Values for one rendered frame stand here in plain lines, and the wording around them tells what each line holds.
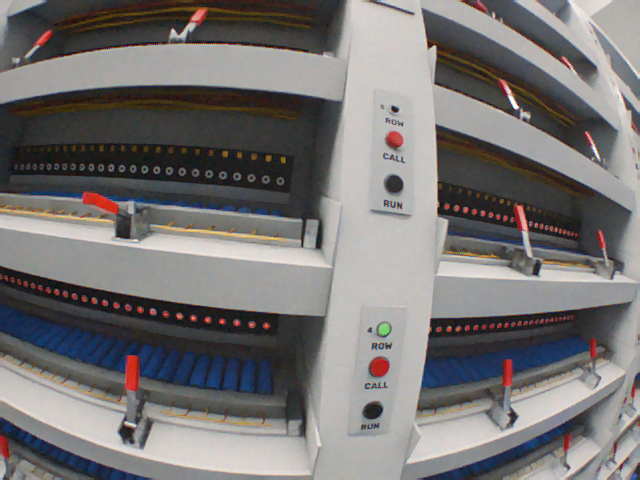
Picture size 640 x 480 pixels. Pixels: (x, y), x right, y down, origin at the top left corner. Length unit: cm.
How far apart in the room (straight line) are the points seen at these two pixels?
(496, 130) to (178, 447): 49
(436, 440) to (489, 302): 17
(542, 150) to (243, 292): 41
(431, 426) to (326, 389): 17
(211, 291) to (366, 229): 14
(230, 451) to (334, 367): 14
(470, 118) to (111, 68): 40
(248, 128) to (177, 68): 20
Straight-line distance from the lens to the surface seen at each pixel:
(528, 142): 43
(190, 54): 32
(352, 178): 25
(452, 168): 56
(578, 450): 82
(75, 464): 56
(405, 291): 26
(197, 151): 43
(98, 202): 21
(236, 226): 28
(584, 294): 51
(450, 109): 34
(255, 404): 33
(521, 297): 37
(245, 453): 32
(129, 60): 34
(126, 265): 26
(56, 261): 31
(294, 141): 47
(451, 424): 40
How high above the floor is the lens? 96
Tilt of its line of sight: 5 degrees up
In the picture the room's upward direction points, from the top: 5 degrees clockwise
